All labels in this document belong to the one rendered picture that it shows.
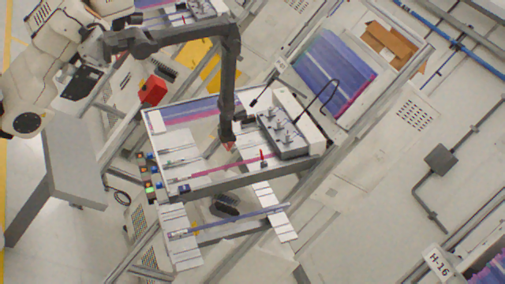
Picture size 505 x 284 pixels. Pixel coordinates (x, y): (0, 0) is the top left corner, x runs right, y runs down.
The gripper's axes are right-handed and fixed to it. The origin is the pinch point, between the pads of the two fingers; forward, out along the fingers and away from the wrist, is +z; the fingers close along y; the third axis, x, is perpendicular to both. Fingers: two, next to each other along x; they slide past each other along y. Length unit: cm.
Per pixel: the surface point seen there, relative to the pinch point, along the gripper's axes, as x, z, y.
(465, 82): -193, 48, 64
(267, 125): -21.5, -4.8, 4.6
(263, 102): -29.3, 1.3, 31.9
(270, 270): -12, 72, -21
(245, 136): -11.1, 1.3, 7.0
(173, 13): -8, -1, 155
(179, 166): 24.4, 1.3, -2.7
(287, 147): -24.3, -4.9, -14.8
